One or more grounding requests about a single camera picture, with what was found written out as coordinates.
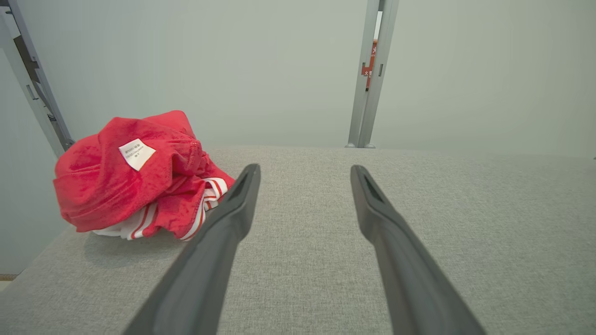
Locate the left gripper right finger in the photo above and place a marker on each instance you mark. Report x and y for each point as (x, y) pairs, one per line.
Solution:
(414, 288)

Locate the red sign with white characters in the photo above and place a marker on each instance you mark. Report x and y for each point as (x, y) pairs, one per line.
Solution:
(368, 70)

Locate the red jersey with number 23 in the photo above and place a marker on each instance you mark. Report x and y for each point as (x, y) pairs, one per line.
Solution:
(102, 195)

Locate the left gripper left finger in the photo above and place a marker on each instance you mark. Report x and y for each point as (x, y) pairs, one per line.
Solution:
(195, 284)

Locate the grey partition door frame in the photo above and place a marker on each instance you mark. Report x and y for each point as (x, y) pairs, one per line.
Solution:
(57, 128)

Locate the grey partition post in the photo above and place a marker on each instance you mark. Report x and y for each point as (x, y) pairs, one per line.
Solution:
(354, 125)
(372, 125)

